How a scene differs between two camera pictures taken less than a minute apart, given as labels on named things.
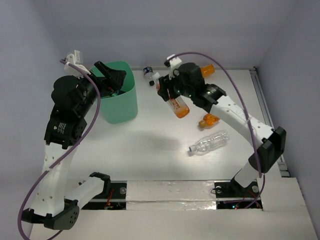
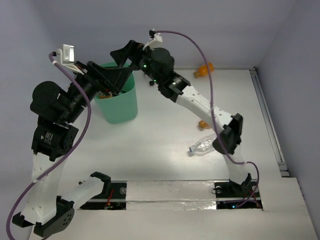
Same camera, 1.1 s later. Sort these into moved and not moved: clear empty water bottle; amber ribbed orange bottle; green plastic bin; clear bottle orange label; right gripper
Moved: right gripper; clear bottle orange label
Not moved: clear empty water bottle; amber ribbed orange bottle; green plastic bin
